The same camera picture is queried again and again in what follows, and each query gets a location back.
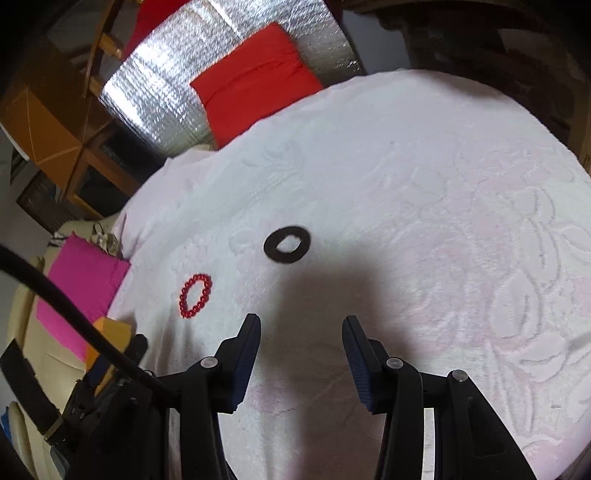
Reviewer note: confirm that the white embossed blanket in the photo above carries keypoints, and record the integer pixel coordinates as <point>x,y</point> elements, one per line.
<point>392,184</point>

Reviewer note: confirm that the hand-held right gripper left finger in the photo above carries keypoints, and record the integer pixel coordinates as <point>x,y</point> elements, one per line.
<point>242,364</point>

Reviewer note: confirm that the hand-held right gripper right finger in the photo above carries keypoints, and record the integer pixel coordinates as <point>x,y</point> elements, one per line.
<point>360,369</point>

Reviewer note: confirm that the wooden table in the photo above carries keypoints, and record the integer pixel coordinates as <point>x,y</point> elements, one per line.
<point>99,152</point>

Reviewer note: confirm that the beige patterned cloth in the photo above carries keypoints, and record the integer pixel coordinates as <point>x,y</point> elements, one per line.
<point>106,240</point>

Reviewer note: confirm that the large orange cardboard box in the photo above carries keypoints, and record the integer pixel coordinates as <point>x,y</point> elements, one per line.
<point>41,129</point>

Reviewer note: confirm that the small orange box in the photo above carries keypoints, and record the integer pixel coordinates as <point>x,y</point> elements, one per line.
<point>115,330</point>

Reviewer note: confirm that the silver foil mat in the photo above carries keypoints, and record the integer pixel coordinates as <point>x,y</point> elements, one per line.
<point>157,101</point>

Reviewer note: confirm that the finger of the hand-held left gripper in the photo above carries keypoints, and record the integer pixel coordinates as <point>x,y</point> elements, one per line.
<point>138,348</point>

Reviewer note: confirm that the red cushion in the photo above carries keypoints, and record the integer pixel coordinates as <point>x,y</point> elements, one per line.
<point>258,78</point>

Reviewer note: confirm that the dark woven basket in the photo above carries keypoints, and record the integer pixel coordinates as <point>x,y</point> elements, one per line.
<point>44,205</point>

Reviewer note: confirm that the pink cloth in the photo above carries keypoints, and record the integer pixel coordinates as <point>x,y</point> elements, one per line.
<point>78,286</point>

